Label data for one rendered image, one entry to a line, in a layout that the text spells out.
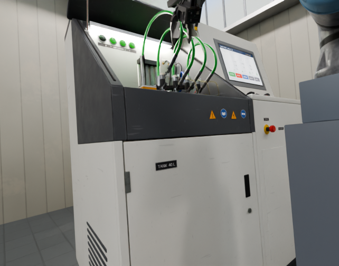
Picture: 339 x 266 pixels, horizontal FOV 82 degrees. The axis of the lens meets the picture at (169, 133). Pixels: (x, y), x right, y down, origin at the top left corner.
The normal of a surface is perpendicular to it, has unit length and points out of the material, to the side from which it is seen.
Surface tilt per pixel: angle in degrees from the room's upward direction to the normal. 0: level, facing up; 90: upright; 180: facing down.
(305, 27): 90
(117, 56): 90
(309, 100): 90
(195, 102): 90
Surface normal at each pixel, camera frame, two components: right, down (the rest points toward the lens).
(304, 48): -0.76, 0.04
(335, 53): -0.91, -0.25
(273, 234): 0.57, -0.07
